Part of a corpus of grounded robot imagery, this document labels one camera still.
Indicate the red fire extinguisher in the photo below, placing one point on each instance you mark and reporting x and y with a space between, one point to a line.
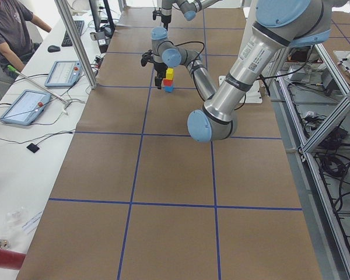
11 260

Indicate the brown paper table mat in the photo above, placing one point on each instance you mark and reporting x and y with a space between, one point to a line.
138 198

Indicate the far teach pendant tablet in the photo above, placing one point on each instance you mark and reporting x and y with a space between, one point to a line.
63 74

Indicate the black computer mouse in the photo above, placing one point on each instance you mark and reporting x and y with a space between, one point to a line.
53 49

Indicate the white camera pole base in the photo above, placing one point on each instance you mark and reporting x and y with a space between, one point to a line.
233 92

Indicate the seated person grey shirt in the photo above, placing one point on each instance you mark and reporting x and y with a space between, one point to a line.
16 46

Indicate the black computer monitor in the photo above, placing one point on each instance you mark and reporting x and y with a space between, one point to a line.
100 25

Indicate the red cube block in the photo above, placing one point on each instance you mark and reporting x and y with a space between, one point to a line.
168 82

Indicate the green tipped metal rod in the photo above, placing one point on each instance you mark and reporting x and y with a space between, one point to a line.
66 102

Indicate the aluminium frame post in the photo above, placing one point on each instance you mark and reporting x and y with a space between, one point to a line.
76 41

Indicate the small black square pad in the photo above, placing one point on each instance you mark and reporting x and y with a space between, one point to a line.
33 147

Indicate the blue cube block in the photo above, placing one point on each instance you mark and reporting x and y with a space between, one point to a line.
169 89

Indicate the teach pendant tablet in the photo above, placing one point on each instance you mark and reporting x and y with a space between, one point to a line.
63 74
26 108

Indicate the near teach pendant tablet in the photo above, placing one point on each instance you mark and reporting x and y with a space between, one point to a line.
26 108

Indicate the yellow cube block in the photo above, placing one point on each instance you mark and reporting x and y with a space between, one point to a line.
170 73

